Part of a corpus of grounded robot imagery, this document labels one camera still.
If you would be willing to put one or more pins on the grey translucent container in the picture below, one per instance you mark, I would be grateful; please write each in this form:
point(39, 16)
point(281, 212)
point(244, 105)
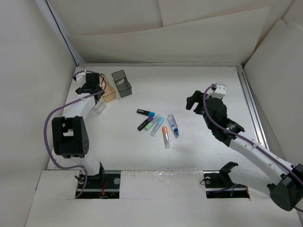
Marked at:
point(123, 86)

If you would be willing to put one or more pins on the orange translucent container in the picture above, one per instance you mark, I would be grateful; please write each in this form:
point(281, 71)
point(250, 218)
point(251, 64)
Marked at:
point(110, 93)

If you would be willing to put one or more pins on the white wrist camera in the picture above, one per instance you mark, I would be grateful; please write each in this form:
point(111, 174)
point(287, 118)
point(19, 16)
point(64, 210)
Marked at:
point(79, 77)
point(218, 91)

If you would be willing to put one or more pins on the light blue highlighter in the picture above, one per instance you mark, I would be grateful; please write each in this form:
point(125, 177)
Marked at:
point(157, 126)

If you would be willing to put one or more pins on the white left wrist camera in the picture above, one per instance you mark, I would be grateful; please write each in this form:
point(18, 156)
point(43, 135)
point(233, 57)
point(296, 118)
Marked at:
point(79, 77)

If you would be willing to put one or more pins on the clear translucent container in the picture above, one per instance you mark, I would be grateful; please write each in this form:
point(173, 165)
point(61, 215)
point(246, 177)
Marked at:
point(100, 106)

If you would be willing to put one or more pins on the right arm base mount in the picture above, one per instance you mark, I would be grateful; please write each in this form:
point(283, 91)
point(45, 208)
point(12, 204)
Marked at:
point(218, 184)

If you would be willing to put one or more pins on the aluminium rail back edge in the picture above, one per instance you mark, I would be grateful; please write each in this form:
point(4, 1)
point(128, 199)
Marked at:
point(208, 64)

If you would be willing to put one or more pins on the aluminium rail right edge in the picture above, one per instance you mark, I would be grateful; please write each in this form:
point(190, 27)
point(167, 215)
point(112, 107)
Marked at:
point(256, 122)

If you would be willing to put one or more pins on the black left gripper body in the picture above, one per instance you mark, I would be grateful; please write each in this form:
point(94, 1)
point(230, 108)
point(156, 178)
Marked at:
point(81, 88)

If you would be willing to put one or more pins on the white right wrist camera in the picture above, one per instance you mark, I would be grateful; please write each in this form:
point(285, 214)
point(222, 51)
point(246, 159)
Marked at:
point(218, 91)

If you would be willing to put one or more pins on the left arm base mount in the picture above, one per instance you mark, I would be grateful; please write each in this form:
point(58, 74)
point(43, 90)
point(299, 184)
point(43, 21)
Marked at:
point(107, 188)

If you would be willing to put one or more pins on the green clear-cap highlighter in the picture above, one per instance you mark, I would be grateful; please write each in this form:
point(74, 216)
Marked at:
point(152, 122)

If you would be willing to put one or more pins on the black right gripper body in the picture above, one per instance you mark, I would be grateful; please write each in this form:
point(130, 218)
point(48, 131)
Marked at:
point(210, 126)

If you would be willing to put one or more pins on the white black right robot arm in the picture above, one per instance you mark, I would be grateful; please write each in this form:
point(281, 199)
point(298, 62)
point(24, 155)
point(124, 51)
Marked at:
point(279, 179)

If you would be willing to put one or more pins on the orange highlighter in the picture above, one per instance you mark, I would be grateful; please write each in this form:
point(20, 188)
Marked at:
point(165, 137)

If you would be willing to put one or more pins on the black marker purple cap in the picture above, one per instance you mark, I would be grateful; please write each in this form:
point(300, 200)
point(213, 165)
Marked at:
point(145, 123)

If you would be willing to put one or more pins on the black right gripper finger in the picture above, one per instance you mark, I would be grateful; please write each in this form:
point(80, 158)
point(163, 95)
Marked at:
point(190, 102)
point(197, 97)

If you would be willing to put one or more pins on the black marker blue cap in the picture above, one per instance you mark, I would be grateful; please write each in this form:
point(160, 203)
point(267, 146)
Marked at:
point(144, 112)

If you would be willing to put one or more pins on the aluminium rail edge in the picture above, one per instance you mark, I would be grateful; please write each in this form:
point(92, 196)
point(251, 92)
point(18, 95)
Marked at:
point(208, 64)
point(256, 122)

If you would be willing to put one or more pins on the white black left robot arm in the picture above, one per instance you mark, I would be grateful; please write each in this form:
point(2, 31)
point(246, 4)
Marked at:
point(70, 137)

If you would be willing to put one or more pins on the clear bottle blue nozzle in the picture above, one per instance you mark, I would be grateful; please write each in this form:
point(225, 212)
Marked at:
point(173, 124)

